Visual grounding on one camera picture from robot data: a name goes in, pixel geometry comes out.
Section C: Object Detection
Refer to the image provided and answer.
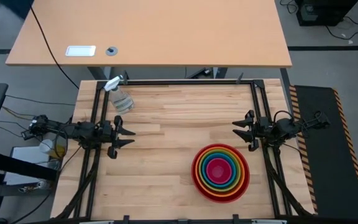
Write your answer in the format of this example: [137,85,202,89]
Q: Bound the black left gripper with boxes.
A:
[99,114,137,160]

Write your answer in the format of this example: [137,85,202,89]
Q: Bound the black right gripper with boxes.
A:
[231,109,275,153]

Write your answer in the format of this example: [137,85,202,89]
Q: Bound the teal plastic bowl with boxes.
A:
[202,152,238,189]

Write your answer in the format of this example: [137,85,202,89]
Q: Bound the pink plastic bowl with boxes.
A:
[206,157,233,185]

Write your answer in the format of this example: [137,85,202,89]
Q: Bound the green plastic bowl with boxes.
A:
[200,150,241,192]

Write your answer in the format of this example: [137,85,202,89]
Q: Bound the yellow plastic bowl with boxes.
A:
[196,148,244,195]

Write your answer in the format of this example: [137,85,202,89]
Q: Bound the orange plastic bowl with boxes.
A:
[194,146,247,199]

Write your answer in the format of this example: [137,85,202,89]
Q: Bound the nested rainbow bowls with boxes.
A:
[191,143,251,204]

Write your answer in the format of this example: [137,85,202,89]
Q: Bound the clear spray bottle white trigger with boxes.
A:
[103,75,135,115]

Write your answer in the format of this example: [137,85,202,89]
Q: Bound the clear jug with white cap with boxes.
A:
[39,136,69,160]

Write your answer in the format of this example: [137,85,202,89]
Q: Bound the black power strip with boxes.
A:
[186,67,213,80]

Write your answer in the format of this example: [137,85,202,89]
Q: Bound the black hazard-striped floor mat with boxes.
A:
[288,84,358,221]

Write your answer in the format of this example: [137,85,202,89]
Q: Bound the white rectangular tray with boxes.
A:
[65,45,97,58]

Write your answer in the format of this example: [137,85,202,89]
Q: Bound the white flat board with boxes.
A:
[2,145,60,186]

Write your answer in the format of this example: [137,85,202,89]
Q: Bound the light wooden desk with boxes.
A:
[5,0,293,69]

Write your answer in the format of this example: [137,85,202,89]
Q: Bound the black computer case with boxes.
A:
[295,0,358,27]

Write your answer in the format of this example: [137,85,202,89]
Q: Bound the black aluminium rig frame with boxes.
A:
[54,77,316,224]

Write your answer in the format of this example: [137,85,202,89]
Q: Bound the black cable across desk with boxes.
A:
[29,2,80,90]

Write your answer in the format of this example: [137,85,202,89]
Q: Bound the black floor cable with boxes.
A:
[324,14,358,40]

